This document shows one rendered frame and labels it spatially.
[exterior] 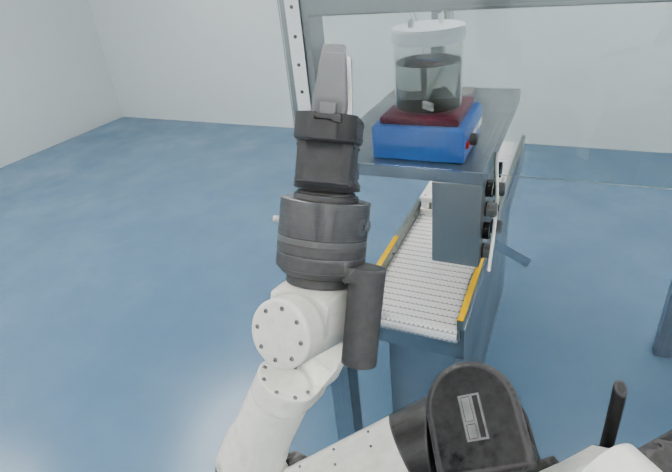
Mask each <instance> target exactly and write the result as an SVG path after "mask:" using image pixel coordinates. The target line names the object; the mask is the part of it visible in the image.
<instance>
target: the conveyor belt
mask: <svg viewBox="0 0 672 472"><path fill-rule="evenodd" d="M474 270H475V267H472V266H465V265H459V264H453V263H446V262H440V261H433V260H432V216H429V215H421V214H419V216H418V217H417V219H416V221H415V222H414V224H413V226H412V227H411V229H410V231H409V232H408V234H407V236H406V237H405V239H404V241H403V242H402V244H401V246H400V247H399V249H398V251H397V252H396V254H395V256H394V257H393V259H392V261H391V262H390V264H389V266H388V267H387V269H386V276H385V286H384V296H383V306H382V316H381V325H380V327H382V328H387V329H392V330H396V331H401V332H405V333H410V334H415V335H419V336H424V337H428V338H433V339H438V340H442V341H447V342H451V343H456V344H457V342H458V340H456V336H457V318H458V315H459V313H460V312H459V311H460V310H461V307H462V304H463V301H464V298H465V295H466V293H467V290H468V287H469V284H470V281H471V278H472V276H473V273H474Z"/></svg>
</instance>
